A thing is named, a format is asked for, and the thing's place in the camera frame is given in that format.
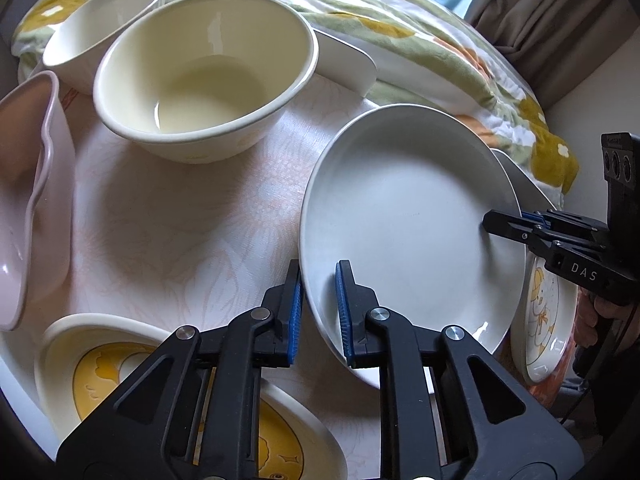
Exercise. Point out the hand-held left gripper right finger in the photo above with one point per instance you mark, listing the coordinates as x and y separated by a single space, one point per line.
344 310

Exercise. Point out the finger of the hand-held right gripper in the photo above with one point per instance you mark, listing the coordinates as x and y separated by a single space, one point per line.
560 220
505 225

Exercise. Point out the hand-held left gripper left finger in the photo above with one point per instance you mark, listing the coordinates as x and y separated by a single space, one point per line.
295 310

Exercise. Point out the white duck print plate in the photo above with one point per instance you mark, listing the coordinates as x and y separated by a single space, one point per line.
542 320

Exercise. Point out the white deep plate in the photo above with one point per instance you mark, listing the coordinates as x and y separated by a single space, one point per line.
400 200

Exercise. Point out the cream plate with yellow circle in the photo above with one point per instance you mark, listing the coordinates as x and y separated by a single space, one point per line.
85 360

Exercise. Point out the large cream bowl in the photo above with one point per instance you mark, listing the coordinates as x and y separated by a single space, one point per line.
200 85

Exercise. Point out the pink wavy bowl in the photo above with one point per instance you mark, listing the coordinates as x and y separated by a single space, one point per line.
55 185

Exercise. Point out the small white bowl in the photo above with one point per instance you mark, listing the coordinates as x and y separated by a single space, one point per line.
100 25

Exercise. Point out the person's right hand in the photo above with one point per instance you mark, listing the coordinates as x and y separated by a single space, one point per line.
589 317

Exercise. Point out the orange floral towel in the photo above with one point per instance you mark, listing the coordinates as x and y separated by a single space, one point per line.
542 395

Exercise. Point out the brown curtain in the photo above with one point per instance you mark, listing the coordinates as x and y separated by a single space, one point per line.
540 20

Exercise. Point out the short white table edge rail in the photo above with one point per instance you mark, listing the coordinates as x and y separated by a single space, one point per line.
345 65

